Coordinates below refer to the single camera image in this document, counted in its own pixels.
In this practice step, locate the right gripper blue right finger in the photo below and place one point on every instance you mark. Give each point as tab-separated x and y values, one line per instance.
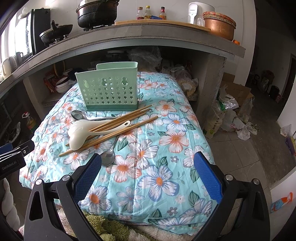
252	219

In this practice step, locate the white plastic bag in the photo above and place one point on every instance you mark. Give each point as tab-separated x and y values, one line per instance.
232	123

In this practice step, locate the sauce bottle left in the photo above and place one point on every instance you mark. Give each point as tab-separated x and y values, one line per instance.
140	13

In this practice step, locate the cardboard box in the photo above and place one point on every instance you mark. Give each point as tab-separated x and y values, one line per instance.
238	91

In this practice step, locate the bamboo chopstick two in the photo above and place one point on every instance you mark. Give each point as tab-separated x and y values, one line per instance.
114	134

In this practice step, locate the stack of white bowls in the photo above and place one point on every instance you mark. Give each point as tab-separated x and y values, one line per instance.
63	85

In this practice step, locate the floral quilt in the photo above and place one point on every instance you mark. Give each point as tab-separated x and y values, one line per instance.
152	180

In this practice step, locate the sauce bottle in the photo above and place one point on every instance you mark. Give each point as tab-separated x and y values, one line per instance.
162	14
147	14
140	13

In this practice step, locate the sauce bottle middle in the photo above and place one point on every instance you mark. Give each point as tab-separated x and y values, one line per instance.
147	14

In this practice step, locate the black wok with lid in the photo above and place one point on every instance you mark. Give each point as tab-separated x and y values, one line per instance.
55	32

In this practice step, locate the large black pot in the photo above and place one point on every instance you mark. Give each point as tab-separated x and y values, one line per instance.
91	14

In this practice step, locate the green utensil holder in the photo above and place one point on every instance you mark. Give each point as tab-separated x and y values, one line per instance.
111	86

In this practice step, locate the wooden cutting board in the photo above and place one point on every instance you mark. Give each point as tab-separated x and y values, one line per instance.
163	22

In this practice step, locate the white plastic rice spoon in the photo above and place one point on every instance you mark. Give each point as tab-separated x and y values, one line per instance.
79	131

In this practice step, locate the bamboo chopstick one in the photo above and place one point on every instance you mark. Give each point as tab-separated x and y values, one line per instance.
120	119

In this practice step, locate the sauce bottle right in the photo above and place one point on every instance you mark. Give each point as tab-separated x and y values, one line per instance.
162	14

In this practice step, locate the white electric kettle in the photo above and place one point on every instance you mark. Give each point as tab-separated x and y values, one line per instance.
195	12

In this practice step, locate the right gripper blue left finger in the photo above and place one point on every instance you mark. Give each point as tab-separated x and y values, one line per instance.
42	221

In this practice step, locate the bamboo chopstick three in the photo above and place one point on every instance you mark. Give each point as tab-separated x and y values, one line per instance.
116	125

